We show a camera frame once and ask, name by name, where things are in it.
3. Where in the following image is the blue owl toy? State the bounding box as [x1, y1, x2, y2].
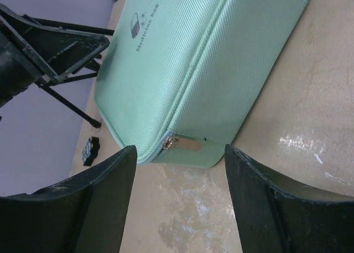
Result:
[82, 136, 100, 167]

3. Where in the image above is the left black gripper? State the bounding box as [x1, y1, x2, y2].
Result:
[0, 3, 109, 107]

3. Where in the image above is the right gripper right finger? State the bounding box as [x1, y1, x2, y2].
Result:
[225, 145, 353, 252]

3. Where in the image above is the mint green medicine case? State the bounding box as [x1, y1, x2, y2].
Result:
[94, 0, 310, 168]

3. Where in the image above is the black perforated music stand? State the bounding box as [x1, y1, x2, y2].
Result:
[23, 14, 116, 129]

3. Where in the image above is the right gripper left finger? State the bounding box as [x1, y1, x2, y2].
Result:
[1, 146, 137, 252]

